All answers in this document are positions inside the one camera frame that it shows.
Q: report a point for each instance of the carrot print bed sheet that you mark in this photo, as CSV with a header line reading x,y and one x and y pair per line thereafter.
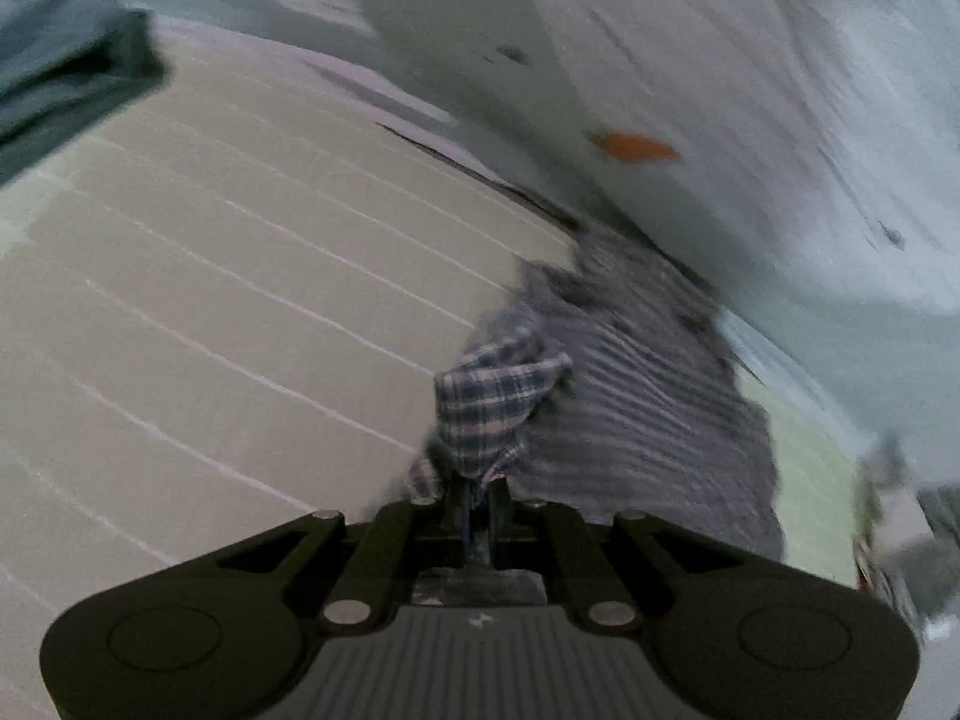
x,y
712,52

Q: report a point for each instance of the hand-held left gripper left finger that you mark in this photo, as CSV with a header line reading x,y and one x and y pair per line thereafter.
x,y
405,540

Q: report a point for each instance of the grey garment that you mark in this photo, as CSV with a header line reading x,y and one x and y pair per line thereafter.
x,y
946,521

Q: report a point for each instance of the navy plaid shirt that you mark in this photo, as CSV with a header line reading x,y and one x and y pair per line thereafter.
x,y
637,420

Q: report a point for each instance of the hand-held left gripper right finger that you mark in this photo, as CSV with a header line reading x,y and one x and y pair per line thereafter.
x,y
562,547

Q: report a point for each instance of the white garment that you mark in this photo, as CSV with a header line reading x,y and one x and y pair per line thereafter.
x,y
907,529

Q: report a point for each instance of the green grid mat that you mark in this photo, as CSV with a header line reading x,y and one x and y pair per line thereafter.
x,y
225,315

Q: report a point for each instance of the dark teal garment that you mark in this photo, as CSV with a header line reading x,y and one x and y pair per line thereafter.
x,y
67,75

